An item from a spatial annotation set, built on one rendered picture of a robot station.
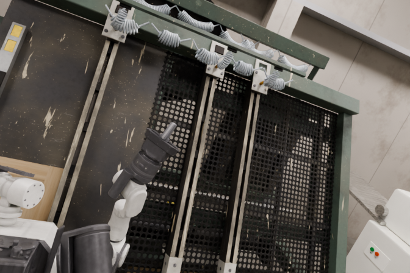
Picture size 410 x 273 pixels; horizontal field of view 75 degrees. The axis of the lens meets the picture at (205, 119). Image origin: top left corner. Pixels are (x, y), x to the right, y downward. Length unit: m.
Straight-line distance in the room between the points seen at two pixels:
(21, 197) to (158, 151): 0.37
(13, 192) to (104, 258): 0.27
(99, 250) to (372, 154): 4.24
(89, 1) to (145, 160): 0.82
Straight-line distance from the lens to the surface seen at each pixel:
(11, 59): 1.37
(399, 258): 3.07
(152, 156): 0.88
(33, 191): 0.79
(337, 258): 1.90
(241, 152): 1.43
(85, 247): 0.80
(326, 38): 3.77
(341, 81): 3.97
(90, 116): 1.28
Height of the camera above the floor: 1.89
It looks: 13 degrees down
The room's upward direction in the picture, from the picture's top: 21 degrees clockwise
